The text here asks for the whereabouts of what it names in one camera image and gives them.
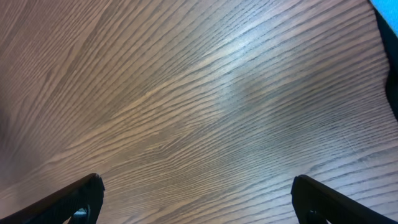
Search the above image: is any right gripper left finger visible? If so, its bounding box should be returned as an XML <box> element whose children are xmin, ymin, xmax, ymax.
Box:
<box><xmin>1</xmin><ymin>173</ymin><xmax>105</xmax><ymax>224</ymax></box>

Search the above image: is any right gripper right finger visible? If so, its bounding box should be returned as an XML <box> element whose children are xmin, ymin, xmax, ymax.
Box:
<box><xmin>290</xmin><ymin>175</ymin><xmax>397</xmax><ymax>224</ymax></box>

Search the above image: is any dark garment under blue shirt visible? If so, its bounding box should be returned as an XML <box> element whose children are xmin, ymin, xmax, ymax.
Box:
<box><xmin>372</xmin><ymin>5</ymin><xmax>397</xmax><ymax>119</ymax></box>

